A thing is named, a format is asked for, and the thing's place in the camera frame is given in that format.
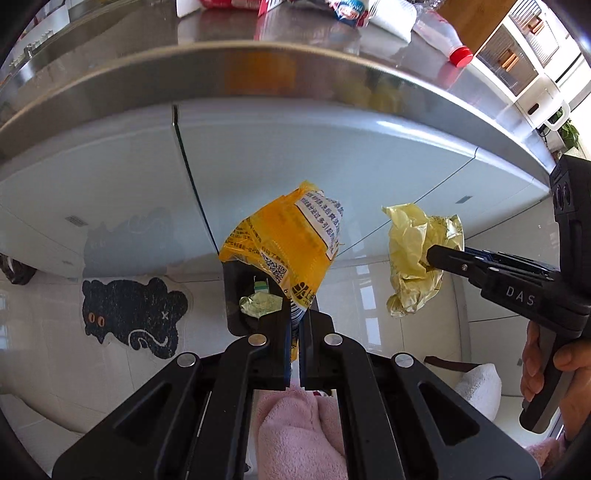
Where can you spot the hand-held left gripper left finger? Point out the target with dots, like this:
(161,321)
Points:
(277,357)

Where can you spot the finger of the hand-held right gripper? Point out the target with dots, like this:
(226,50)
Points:
(455,265)
(508,259)

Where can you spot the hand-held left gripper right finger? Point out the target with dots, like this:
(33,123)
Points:
(313,357)

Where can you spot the pale yellow wrapper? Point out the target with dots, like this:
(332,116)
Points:
(415,258)

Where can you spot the dark square trash bin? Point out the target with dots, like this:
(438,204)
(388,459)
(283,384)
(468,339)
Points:
(233,300)

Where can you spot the orange printed snack wrapper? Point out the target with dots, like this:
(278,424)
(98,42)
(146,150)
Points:
(286,230)

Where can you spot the clear plastic bottle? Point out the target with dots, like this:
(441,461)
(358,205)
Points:
(438,30)

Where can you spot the person's right hand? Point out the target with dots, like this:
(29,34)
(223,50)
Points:
(531,360)

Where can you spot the small yellow-green wrapper scrap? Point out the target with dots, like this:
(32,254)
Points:
(261,302)

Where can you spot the pink fleece garment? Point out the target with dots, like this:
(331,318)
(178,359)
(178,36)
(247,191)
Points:
(295,434)

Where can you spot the white fluffy slipper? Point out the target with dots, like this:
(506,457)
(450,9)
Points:
(480,387)

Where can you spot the green potted plant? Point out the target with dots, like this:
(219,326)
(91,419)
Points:
(569,134)

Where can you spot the black cat floor mat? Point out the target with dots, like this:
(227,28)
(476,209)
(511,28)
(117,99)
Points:
(134,314)

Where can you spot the grey glossy cabinet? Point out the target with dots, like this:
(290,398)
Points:
(323,152)

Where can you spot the white storage cabinet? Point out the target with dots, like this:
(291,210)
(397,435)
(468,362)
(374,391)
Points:
(521,60)

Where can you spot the wooden panel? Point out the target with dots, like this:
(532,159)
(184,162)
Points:
(466,21)

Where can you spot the white tissue pack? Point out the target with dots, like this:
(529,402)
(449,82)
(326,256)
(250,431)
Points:
(392,16)

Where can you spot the dark round object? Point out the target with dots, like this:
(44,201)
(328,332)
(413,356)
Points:
(16,268)

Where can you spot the blue and white packet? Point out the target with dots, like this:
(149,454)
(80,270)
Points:
(348,9)

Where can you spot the red and white box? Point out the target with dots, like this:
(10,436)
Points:
(270,8)

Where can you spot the red snack packet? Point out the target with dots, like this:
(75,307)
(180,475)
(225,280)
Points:
(231,3)

